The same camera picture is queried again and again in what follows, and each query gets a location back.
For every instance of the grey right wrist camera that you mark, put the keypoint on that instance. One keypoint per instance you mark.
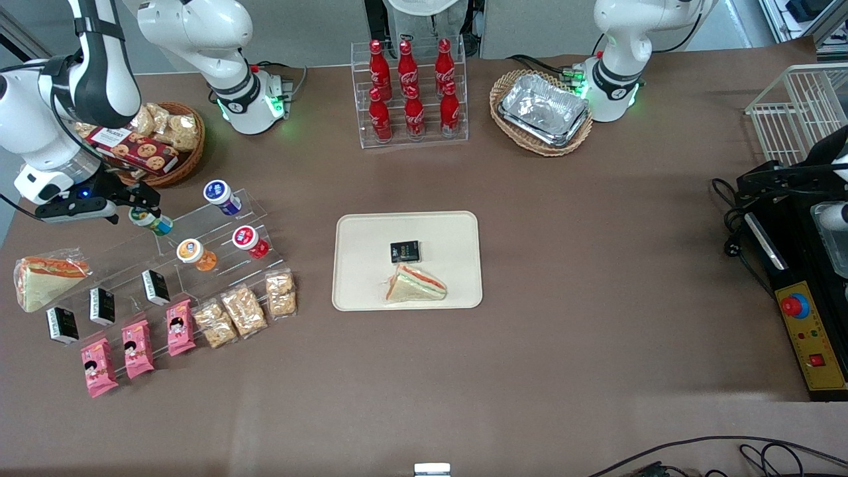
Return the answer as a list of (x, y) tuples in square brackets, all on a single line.
[(73, 211)]

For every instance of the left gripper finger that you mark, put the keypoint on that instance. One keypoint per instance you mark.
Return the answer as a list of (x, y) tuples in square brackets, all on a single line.
[(758, 184)]

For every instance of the beige plastic tray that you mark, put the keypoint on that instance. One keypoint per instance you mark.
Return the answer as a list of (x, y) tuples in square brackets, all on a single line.
[(371, 278)]

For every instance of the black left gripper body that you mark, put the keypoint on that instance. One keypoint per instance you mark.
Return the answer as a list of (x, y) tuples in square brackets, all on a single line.
[(795, 173)]

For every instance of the brown round wicker basket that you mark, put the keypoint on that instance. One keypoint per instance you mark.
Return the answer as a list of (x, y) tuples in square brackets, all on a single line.
[(189, 159)]

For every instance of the small black gum box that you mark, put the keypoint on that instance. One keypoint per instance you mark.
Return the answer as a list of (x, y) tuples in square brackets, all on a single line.
[(63, 324), (102, 306), (156, 287), (405, 252)]

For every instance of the clear bag peanut snack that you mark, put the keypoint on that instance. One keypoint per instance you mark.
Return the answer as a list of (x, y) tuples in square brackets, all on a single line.
[(184, 134), (144, 122), (86, 130), (161, 114), (136, 173), (281, 294), (244, 311), (214, 323)]

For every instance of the blue gum bottle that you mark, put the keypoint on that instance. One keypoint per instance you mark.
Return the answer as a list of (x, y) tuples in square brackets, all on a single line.
[(218, 193)]

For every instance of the single aluminium foil tray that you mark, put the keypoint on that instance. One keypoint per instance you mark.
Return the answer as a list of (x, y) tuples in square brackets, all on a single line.
[(836, 255)]

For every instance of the light oval wicker basket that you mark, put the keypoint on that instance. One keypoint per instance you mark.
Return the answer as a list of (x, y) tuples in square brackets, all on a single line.
[(510, 136)]

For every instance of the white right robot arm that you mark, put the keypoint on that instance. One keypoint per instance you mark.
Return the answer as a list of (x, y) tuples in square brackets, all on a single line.
[(199, 33)]

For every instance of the clear acrylic bottle rack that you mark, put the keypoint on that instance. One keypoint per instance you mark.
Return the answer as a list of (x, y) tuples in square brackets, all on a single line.
[(429, 142)]

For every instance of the small white device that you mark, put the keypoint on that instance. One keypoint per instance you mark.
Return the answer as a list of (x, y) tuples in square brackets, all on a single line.
[(432, 470)]

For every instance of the person in white clothing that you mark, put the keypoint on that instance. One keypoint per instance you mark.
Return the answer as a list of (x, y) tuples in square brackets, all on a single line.
[(421, 6)]

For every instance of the black sealing machine yellow panel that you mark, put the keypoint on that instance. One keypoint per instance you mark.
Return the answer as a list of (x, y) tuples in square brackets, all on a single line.
[(811, 344)]

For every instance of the stacked aluminium foil trays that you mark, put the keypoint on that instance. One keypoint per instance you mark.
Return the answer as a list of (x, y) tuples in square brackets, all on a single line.
[(543, 109)]

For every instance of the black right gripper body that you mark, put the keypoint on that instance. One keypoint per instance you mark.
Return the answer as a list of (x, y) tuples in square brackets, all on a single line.
[(114, 188)]

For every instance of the aluminium frame shelf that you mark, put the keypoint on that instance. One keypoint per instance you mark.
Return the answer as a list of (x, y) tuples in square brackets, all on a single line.
[(828, 20)]

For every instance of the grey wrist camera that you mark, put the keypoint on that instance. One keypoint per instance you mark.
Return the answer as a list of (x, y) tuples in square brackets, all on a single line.
[(831, 215), (73, 211)]

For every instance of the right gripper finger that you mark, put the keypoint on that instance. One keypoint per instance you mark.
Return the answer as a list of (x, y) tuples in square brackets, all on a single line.
[(127, 201), (150, 197)]

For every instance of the green gum bottle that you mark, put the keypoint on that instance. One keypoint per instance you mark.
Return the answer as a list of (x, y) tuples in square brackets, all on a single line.
[(159, 225)]

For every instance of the pink snack pack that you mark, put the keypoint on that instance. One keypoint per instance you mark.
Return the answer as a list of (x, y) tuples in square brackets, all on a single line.
[(98, 368), (138, 349), (180, 328)]

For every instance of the red cola bottle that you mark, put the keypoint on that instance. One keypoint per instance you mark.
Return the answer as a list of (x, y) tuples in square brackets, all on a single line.
[(379, 66), (450, 114), (407, 66), (380, 119), (415, 118), (444, 63)]

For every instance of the clear acrylic tiered stand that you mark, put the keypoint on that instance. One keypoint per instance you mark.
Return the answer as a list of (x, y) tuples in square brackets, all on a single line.
[(212, 225)]

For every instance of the wrapped triangle sandwich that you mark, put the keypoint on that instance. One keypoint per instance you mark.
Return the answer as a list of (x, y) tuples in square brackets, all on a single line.
[(414, 286), (43, 281)]

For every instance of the red cookie box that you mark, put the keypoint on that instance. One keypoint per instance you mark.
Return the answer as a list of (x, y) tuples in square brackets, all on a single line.
[(136, 151)]

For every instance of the orange gum bottle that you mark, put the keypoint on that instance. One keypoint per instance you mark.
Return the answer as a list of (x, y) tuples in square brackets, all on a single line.
[(192, 252)]

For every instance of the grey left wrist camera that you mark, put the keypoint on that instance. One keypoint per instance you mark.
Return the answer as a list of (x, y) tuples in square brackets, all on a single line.
[(831, 215)]

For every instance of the red gum bottle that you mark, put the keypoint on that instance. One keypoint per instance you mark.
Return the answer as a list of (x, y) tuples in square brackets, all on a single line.
[(246, 237)]

